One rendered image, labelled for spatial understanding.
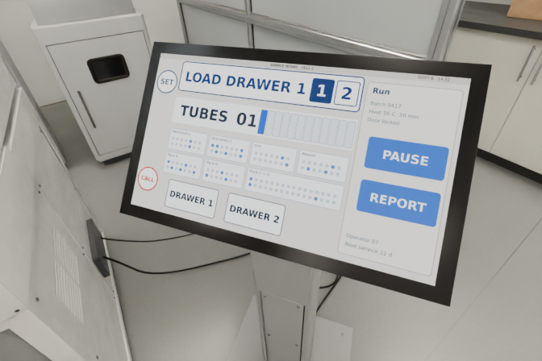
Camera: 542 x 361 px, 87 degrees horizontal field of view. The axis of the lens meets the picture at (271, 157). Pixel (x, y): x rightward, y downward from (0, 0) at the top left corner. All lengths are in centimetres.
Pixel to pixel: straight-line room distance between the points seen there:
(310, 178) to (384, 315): 117
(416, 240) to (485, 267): 145
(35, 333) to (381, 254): 69
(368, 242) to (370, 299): 113
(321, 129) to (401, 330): 121
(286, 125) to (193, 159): 16
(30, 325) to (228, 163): 53
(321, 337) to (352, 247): 99
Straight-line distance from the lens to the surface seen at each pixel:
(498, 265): 191
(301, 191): 42
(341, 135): 42
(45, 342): 86
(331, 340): 140
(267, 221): 44
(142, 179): 54
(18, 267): 78
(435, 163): 43
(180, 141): 50
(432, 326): 158
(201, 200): 48
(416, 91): 44
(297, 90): 44
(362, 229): 42
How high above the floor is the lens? 133
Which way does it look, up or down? 37 degrees down
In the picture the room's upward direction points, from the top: 2 degrees counter-clockwise
